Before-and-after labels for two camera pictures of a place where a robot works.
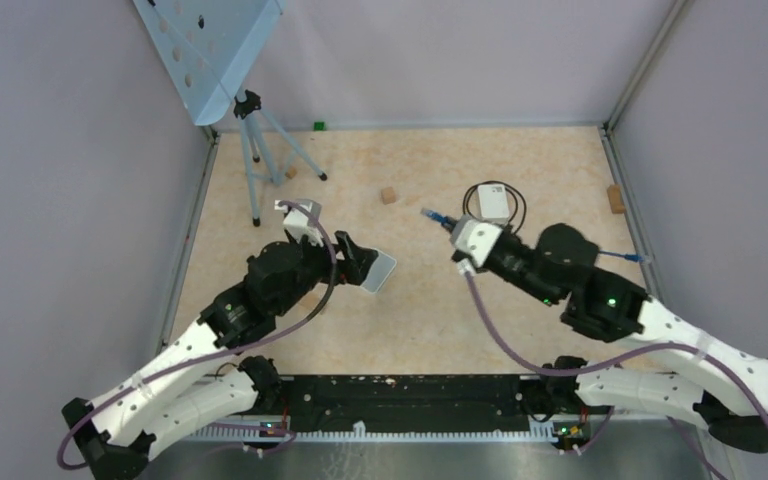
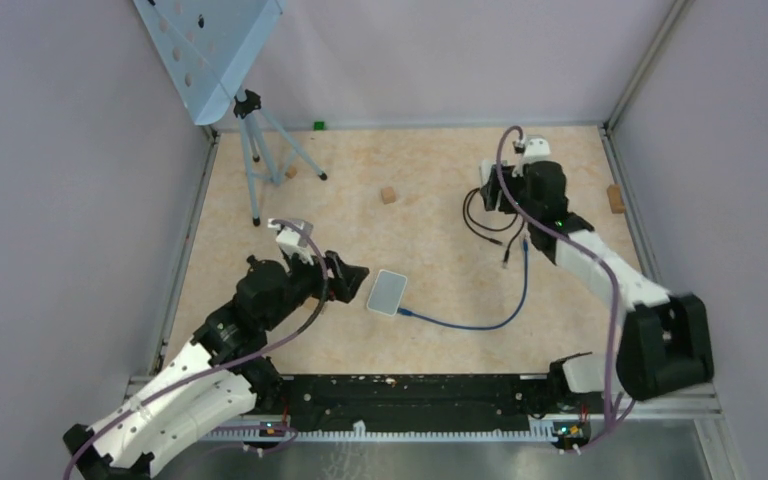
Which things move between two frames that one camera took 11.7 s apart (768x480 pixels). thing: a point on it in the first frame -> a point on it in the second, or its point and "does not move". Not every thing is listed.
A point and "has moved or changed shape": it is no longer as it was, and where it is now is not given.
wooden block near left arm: (310, 301) does not move
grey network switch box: (379, 273) -> (387, 292)
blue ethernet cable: (451, 222) -> (408, 313)
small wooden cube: (388, 195) does not move
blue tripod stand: (267, 149) does not move
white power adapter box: (493, 202) has moved or changed shape
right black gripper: (447, 226) -> (492, 194)
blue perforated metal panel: (210, 46) does not move
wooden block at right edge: (616, 200) does not move
